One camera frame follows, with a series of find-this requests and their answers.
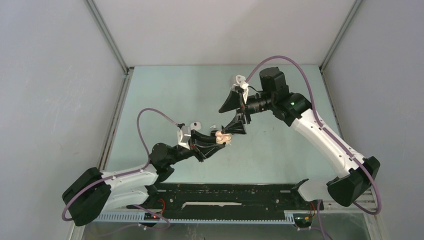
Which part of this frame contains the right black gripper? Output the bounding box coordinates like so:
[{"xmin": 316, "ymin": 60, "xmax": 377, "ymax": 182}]
[{"xmin": 218, "ymin": 90, "xmax": 275, "ymax": 135}]

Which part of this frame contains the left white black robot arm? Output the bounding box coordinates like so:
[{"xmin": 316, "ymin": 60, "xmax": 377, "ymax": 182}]
[{"xmin": 62, "ymin": 130, "xmax": 232, "ymax": 227}]

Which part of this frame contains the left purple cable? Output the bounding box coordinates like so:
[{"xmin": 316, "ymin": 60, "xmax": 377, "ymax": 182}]
[{"xmin": 61, "ymin": 107, "xmax": 185, "ymax": 232}]

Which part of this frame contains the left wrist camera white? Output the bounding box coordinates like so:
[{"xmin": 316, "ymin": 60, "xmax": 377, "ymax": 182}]
[{"xmin": 177, "ymin": 123, "xmax": 191, "ymax": 149}]

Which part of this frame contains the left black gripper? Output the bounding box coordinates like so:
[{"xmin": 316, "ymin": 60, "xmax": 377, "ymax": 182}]
[{"xmin": 166, "ymin": 129, "xmax": 225, "ymax": 165}]

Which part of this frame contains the aluminium rail frame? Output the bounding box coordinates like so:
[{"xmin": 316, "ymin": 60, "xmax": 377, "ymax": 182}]
[{"xmin": 67, "ymin": 201, "xmax": 387, "ymax": 240}]

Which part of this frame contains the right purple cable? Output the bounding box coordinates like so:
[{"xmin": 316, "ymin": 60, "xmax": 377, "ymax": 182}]
[{"xmin": 245, "ymin": 55, "xmax": 382, "ymax": 240}]

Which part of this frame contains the purple cable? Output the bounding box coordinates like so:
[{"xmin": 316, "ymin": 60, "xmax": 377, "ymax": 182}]
[
  {"xmin": 245, "ymin": 55, "xmax": 382, "ymax": 240},
  {"xmin": 61, "ymin": 107, "xmax": 185, "ymax": 232}
]

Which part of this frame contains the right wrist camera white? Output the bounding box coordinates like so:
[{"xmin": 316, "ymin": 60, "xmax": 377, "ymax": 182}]
[{"xmin": 229, "ymin": 75, "xmax": 249, "ymax": 104}]

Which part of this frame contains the white earbud charging case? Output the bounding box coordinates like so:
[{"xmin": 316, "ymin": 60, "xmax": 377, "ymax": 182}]
[{"xmin": 190, "ymin": 121, "xmax": 202, "ymax": 131}]

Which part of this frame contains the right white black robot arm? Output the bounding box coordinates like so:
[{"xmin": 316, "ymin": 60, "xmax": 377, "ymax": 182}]
[{"xmin": 219, "ymin": 67, "xmax": 381, "ymax": 209}]

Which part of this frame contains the pink earbud charging case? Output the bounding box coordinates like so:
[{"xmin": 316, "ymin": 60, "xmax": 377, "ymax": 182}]
[{"xmin": 215, "ymin": 131, "xmax": 232, "ymax": 145}]

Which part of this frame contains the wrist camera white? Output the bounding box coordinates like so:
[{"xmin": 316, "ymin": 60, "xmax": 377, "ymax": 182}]
[
  {"xmin": 177, "ymin": 123, "xmax": 191, "ymax": 149},
  {"xmin": 229, "ymin": 75, "xmax": 249, "ymax": 104}
]

